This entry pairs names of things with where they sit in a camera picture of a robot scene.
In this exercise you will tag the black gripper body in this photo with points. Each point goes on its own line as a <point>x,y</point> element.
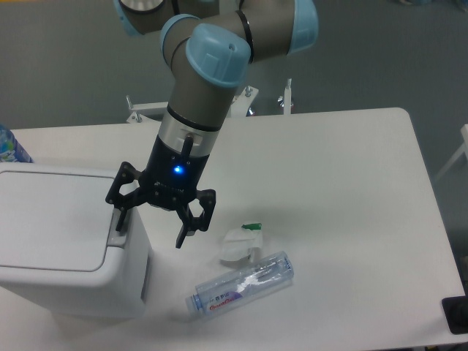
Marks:
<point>171,177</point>

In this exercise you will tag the white push-lid trash can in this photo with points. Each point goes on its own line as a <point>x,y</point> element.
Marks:
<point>65,249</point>

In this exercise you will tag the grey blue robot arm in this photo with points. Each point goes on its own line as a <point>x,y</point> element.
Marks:
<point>208,52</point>

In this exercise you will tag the empty clear plastic bottle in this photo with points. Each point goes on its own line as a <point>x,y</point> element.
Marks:
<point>240,287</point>

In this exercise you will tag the blue labelled bottle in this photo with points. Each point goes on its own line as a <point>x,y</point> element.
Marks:
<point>11,149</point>

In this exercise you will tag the black device at table edge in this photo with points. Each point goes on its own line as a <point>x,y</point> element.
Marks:
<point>455,309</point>

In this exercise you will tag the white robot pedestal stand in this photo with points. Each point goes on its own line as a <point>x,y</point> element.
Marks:
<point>241,106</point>

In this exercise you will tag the white frame at right edge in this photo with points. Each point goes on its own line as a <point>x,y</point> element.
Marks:
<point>460,152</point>

